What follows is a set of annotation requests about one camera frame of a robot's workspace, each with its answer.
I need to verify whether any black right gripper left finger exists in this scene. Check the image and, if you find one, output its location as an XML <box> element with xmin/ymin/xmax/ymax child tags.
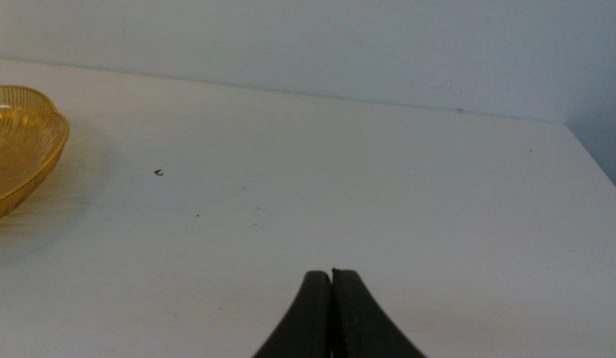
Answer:
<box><xmin>254</xmin><ymin>270</ymin><xmax>332</xmax><ymax>358</ymax></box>

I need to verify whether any amber plastic flower plate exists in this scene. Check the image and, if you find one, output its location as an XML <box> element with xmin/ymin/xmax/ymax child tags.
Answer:
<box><xmin>0</xmin><ymin>85</ymin><xmax>70</xmax><ymax>220</ymax></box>

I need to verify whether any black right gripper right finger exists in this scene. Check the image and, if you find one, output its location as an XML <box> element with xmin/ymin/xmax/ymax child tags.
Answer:
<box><xmin>331</xmin><ymin>269</ymin><xmax>425</xmax><ymax>358</ymax></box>

